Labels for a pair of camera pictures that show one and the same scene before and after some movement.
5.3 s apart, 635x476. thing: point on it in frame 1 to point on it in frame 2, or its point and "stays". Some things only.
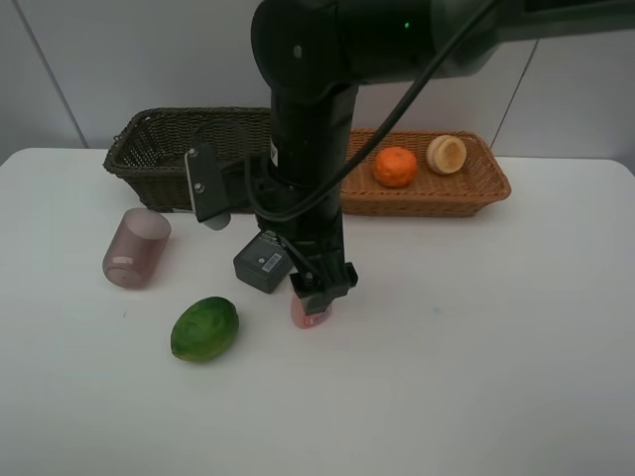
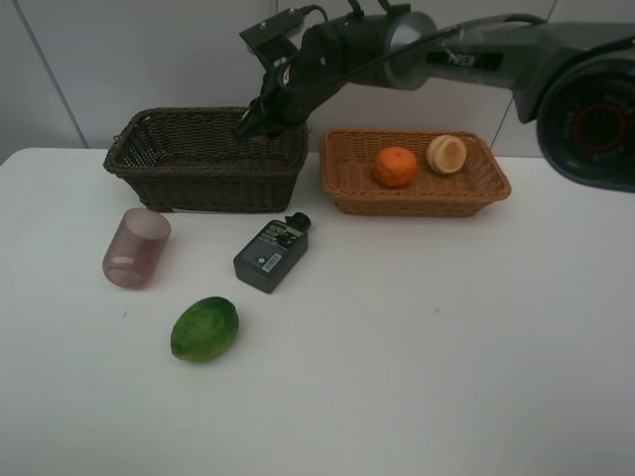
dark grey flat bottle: (265, 263) stays
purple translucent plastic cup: (136, 248) stays
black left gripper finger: (315, 293) to (250, 128)
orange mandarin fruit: (395, 167) stays
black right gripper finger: (348, 280) to (276, 130)
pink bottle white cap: (304, 320) to (263, 140)
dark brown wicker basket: (148, 158) stays
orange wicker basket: (479, 184) stays
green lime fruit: (205, 329) stays
